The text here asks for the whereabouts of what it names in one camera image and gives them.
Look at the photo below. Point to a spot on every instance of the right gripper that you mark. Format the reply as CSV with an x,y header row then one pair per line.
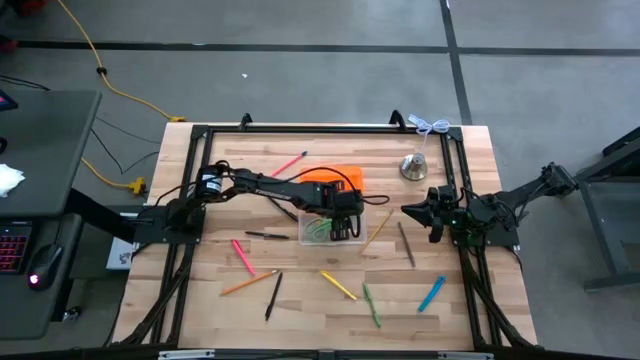
x,y
442,212

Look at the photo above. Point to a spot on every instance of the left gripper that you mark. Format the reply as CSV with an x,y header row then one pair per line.
x,y
340,200

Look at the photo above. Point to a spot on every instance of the green scissors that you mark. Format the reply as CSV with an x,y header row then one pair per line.
x,y
322,224

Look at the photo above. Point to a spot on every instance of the wooden pencil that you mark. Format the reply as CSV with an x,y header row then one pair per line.
x,y
377,231

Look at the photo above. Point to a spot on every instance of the grey pen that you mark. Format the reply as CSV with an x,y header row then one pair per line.
x,y
405,244

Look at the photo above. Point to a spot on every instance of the black pen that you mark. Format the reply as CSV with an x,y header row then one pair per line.
x,y
273,296
266,235
287,214

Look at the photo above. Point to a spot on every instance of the pink pencil with blue tip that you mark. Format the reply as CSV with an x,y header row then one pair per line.
x,y
290,164

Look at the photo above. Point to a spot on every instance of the pink highlighter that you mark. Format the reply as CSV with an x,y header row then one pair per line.
x,y
243,257

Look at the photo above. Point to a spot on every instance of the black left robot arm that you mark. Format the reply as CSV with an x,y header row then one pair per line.
x,y
270,191

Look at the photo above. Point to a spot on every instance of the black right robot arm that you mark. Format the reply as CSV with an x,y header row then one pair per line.
x,y
530,192

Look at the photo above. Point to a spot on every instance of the clear box with orange lid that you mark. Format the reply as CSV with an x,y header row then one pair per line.
x,y
345,175

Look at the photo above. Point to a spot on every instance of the white box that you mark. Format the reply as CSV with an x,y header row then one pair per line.
x,y
120,255

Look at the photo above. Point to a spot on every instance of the yellow highlighter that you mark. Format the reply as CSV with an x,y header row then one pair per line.
x,y
338,285

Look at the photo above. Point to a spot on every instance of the green pen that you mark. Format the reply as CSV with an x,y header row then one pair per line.
x,y
371,305

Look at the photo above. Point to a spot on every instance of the blue pen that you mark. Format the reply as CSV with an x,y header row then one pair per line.
x,y
431,293

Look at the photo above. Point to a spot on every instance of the orange pencil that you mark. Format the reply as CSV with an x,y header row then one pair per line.
x,y
249,283

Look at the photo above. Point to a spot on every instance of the dark metal cart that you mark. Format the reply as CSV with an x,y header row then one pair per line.
x,y
606,232

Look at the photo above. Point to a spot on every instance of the desk caster wheel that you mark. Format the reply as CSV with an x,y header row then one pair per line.
x,y
72,313

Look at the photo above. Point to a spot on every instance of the black computer mouse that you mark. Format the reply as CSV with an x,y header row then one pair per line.
x,y
45,267

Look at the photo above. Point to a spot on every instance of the grey desk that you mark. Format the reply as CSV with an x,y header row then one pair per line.
x,y
45,140

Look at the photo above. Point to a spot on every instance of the backlit keyboard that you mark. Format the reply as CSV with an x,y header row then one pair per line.
x,y
12,247

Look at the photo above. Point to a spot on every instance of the white tissue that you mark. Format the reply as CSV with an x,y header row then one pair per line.
x,y
10,180

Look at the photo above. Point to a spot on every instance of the person's red shoe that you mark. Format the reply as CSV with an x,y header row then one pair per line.
x,y
30,6

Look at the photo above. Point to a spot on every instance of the black aluminium rig frame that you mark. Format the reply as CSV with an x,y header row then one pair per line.
x,y
325,129

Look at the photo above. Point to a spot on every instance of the silver bracket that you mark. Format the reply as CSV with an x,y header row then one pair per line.
x,y
465,356
185,355

